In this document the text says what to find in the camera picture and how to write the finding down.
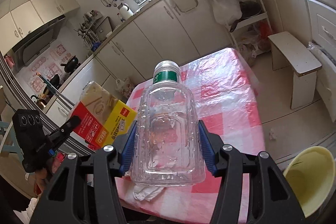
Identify white storage rack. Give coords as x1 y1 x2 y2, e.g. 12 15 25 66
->
210 0 272 49

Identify white thermos kettle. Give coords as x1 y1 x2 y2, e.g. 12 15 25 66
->
117 3 133 20

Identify white wooden stool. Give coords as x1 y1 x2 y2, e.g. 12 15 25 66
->
268 31 322 109

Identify pink checkered plastic tablecloth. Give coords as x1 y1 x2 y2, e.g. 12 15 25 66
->
116 48 265 223

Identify blue white chair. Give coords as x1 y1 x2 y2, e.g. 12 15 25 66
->
1 86 23 162

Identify clear plastic bottle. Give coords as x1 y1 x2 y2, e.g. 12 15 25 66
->
130 60 206 187

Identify red yellow cardboard box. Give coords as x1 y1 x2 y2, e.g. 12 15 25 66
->
68 81 137 150

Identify black range hood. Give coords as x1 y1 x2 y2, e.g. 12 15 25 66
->
11 15 66 71

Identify copper kettle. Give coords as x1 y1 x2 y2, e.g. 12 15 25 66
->
30 93 50 110

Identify white base cabinets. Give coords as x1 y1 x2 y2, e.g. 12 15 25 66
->
43 0 336 127

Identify white tissue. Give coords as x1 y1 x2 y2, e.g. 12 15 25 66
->
124 171 165 202

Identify white plastic bag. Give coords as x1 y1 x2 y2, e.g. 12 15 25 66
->
211 0 242 27

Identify yellow plastic cup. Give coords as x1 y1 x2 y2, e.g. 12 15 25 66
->
283 146 335 217

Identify floral waste basket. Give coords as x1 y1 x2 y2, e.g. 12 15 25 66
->
116 77 135 98

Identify white upper cabinets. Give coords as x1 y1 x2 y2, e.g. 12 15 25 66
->
1 0 80 54

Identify black wok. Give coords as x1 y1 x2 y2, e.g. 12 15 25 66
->
60 56 80 74

